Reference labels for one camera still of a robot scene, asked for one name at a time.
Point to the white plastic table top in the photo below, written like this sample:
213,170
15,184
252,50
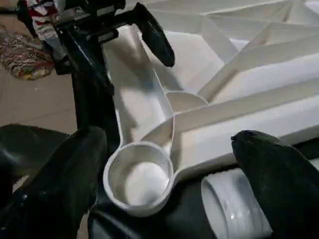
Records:
249,74

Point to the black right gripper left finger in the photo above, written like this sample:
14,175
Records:
55,199

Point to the white plastic table leg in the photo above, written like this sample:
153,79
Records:
229,209

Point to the black table mat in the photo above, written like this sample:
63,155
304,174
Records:
187,219

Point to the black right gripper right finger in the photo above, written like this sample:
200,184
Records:
289,194

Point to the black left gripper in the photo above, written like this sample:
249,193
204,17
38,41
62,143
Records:
89,22

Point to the colourful patterned cloth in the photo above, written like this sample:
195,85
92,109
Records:
25,57

